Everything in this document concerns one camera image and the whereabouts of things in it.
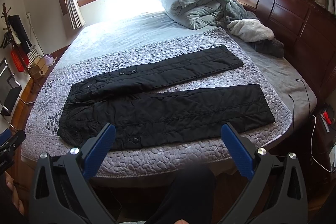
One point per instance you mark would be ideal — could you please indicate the cardboard boxes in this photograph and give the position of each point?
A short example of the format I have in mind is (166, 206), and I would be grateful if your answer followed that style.
(39, 68)

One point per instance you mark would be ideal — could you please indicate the grey-blue folded duvet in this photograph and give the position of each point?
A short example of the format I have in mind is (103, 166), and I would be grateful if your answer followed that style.
(195, 14)

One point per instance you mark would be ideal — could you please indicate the white fleece blanket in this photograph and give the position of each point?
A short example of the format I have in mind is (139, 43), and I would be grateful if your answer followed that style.
(250, 30)

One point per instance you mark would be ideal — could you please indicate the dark grey fleece garment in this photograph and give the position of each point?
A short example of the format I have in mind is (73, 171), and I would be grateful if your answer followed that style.
(235, 11)

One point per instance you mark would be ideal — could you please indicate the red basket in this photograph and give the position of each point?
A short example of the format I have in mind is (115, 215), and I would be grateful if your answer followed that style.
(19, 58)

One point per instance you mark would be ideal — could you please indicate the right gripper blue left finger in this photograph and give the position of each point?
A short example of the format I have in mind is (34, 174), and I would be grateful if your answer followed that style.
(61, 192)

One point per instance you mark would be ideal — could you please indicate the dark wooden headboard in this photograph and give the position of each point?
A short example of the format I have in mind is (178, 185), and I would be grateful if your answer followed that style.
(308, 34)

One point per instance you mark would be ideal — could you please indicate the wooden coat rack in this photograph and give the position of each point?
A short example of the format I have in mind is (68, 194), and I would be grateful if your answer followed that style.
(10, 38)

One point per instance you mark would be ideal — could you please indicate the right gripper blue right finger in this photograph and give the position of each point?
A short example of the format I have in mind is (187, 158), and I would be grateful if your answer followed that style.
(256, 165)

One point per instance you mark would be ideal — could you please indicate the black quilted pants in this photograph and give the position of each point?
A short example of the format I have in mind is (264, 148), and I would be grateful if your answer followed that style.
(139, 103)

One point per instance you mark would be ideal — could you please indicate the pink plastic bag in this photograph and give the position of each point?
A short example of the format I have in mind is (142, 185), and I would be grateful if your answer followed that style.
(49, 60)

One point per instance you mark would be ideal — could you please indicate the black chrome chair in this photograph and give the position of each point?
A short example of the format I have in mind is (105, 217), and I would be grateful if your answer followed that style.
(10, 93)

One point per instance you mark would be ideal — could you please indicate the grey fitted bed sheet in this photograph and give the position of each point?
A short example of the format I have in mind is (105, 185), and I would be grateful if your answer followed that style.
(109, 46)

